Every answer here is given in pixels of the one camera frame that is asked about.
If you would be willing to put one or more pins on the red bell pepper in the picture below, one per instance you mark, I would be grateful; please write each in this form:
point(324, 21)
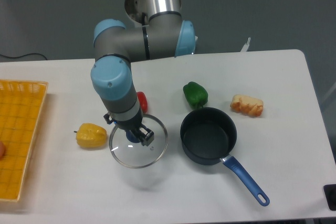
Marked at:
point(143, 101)

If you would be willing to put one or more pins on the white table bracket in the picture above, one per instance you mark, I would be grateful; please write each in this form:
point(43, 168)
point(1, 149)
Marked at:
point(246, 45)

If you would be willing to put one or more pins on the bread loaf piece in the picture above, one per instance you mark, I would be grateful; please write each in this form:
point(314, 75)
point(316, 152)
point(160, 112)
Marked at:
point(247, 105)

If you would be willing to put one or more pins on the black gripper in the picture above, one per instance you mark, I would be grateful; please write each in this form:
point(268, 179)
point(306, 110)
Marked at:
point(143, 135)

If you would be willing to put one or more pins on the dark saucepan blue handle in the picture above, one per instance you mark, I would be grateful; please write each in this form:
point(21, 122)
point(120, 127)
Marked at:
point(208, 135)

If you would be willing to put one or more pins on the yellow woven basket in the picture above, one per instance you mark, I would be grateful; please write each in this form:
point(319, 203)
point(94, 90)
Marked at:
point(22, 102)

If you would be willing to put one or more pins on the yellow bell pepper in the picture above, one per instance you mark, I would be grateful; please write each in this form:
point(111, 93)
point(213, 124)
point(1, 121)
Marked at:
point(91, 136)

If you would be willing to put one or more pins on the green bell pepper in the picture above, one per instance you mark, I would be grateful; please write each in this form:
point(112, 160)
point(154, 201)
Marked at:
point(195, 94)

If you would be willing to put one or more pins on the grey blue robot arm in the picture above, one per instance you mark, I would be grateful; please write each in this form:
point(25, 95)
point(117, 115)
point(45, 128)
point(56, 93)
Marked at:
point(161, 33)

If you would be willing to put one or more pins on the black device at table edge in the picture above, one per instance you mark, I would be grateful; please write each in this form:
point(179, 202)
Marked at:
point(330, 195)

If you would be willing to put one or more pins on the orange object in basket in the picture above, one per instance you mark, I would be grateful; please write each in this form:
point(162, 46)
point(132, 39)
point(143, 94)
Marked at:
point(2, 149)

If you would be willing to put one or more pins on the glass lid blue knob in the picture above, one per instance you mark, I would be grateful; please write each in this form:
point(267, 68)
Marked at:
point(133, 153)

